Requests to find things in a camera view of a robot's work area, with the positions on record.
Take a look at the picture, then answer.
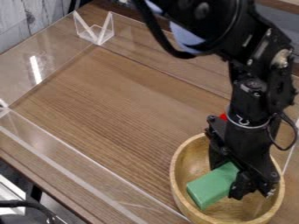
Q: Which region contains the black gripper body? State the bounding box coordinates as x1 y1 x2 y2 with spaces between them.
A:
204 114 283 200

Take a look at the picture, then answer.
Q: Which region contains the black table leg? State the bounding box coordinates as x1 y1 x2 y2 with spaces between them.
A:
31 185 43 202

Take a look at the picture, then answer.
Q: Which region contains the black cable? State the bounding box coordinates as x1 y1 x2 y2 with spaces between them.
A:
0 199 58 224

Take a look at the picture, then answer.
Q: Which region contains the green rectangular block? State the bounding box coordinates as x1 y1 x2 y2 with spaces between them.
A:
186 162 239 210

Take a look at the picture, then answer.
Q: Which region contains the red plush strawberry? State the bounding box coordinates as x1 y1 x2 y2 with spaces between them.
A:
219 114 228 121

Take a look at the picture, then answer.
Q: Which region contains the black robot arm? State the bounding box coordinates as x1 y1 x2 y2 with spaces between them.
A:
132 0 298 200

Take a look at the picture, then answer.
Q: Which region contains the brown wooden bowl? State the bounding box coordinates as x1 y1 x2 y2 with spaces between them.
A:
170 134 286 224

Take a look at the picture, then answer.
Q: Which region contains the clear acrylic enclosure wall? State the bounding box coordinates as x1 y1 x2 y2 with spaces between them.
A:
0 10 299 224

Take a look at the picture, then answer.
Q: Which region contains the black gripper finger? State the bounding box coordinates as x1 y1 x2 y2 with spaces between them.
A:
210 143 230 170
228 171 263 200

